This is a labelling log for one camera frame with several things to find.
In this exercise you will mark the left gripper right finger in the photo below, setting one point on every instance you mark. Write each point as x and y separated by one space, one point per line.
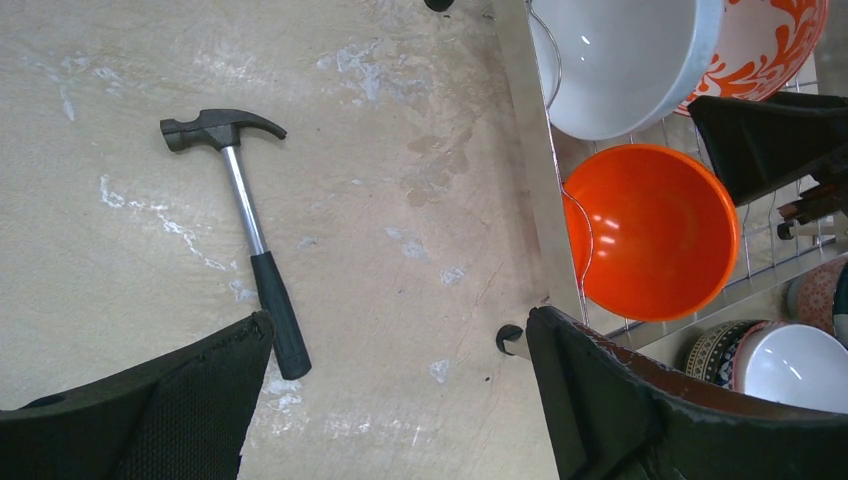
613 413

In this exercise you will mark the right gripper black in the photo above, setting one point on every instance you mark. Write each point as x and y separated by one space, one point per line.
758 147

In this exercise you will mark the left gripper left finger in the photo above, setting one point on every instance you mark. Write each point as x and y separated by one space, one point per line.
183 415

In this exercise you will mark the orange white floral bowl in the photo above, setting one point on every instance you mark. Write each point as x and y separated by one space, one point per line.
762 45

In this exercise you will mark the stainless steel dish rack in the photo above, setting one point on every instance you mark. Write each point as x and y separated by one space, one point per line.
548 155

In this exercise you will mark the white bowl brown outside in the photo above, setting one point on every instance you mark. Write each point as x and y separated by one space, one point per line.
818 298

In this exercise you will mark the white bowl red patterned outside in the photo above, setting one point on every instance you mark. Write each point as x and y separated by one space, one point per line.
792 364

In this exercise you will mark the black hammer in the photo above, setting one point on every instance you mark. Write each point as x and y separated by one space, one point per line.
220 129

